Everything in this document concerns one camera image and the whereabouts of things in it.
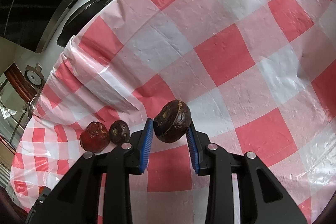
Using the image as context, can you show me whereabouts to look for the small dark water chestnut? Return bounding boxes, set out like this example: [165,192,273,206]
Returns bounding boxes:
[109,120,130,146]

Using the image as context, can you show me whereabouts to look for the red white checkered tablecloth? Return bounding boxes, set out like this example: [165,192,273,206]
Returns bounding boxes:
[10,0,336,224]

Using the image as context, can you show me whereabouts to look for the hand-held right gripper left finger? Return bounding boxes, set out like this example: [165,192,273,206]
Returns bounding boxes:
[45,118,154,224]

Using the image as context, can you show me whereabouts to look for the round metal disc fixture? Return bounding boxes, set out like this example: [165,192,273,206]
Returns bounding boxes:
[25,64,45,88]

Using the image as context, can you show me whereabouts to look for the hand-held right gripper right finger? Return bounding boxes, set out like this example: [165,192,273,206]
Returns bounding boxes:
[186,124,307,224]

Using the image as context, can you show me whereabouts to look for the black frying pan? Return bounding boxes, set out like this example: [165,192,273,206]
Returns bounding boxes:
[56,0,150,47]

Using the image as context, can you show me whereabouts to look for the large dark water chestnut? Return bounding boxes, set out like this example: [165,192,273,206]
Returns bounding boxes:
[154,100,191,143]

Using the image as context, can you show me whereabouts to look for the reddish water chestnut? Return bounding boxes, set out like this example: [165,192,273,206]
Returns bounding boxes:
[80,122,110,153]

